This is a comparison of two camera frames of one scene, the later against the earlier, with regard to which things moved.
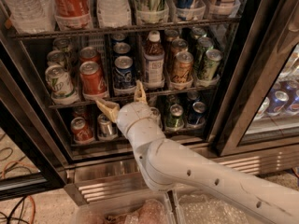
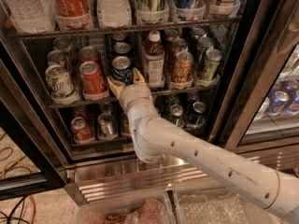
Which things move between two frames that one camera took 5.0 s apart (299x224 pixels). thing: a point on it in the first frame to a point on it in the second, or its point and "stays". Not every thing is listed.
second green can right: x=205 y=44 stays
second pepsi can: x=121 y=48 stays
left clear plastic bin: x=155 y=208 stays
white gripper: x=135 y=113 to x=135 y=94
